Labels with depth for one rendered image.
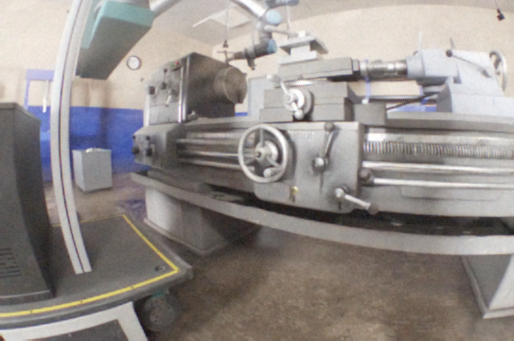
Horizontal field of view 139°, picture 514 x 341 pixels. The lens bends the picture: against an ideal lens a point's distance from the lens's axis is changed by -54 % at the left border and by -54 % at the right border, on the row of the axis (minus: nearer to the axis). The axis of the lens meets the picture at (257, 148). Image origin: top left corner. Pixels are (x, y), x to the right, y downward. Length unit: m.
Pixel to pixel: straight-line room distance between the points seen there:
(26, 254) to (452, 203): 1.33
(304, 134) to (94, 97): 4.21
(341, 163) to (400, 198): 0.31
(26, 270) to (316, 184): 0.92
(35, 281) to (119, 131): 4.14
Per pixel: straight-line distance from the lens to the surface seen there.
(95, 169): 3.13
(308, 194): 0.74
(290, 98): 0.64
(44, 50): 4.70
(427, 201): 0.89
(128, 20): 0.63
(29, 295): 0.75
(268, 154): 0.71
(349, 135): 0.68
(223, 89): 1.34
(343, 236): 0.75
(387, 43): 4.45
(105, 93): 4.62
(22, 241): 0.67
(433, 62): 1.07
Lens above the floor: 0.75
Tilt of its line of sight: 3 degrees down
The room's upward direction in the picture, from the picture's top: straight up
